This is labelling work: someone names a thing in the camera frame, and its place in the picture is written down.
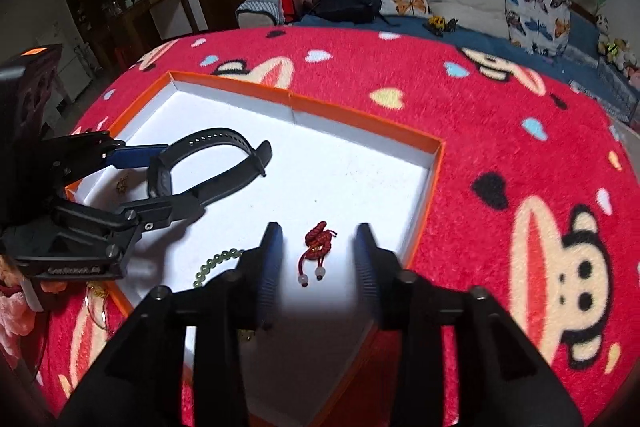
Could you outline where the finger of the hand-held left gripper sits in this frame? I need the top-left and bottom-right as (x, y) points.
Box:
(42, 130), (169, 188)
(5, 191), (207, 281)

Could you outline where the orange cardboard tray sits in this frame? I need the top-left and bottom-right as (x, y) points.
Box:
(65, 71), (446, 427)

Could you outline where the green bead bracelet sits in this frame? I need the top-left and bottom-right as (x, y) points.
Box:
(194, 248), (247, 288)

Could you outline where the black smart band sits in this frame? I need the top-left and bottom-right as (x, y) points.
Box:
(146, 128), (274, 214)

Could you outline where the yellow toy vehicle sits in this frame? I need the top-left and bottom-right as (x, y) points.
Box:
(425, 15), (460, 36)

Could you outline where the teddy bear with yellow vest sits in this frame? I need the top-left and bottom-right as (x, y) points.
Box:
(602, 38), (632, 68)

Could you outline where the thin silver bangle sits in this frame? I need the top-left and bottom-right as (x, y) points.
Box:
(84, 282), (119, 334)

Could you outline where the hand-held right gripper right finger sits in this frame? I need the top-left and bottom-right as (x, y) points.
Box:
(352, 222), (583, 427)

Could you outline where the blue sofa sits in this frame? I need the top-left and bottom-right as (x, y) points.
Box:
(235, 0), (640, 128)

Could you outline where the red knotted cord bracelet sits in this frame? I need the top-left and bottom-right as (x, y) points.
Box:
(298, 220), (338, 289)

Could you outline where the red monkey print blanket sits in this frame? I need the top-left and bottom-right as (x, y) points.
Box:
(30, 27), (640, 427)

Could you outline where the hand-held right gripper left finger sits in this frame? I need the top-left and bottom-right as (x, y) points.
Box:
(57, 222), (286, 427)

